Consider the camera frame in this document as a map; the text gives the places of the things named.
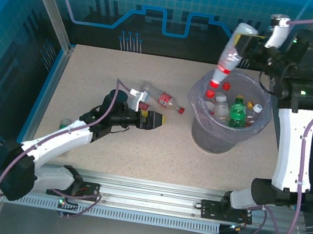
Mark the clear bottle barcode label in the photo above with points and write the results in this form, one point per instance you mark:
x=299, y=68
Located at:
x=226, y=62

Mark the bin with purple liner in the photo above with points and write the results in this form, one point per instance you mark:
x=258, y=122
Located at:
x=212, y=140

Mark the green plastic bottle yellow cap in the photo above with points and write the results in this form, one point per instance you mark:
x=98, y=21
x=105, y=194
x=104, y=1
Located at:
x=237, y=114

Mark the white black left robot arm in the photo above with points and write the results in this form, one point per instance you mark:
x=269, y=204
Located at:
x=56, y=137

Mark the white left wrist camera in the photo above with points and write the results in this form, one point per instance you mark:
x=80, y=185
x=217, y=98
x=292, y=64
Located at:
x=137, y=98

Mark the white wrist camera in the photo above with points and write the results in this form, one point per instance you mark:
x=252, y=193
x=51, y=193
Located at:
x=278, y=32
x=137, y=98

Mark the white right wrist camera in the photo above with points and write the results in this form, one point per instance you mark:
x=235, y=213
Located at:
x=278, y=32

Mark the aluminium front rail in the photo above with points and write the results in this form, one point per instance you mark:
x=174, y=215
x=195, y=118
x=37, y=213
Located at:
x=147, y=198

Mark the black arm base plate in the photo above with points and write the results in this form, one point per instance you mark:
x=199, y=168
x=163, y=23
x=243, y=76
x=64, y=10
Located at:
x=210, y=209
x=89, y=189

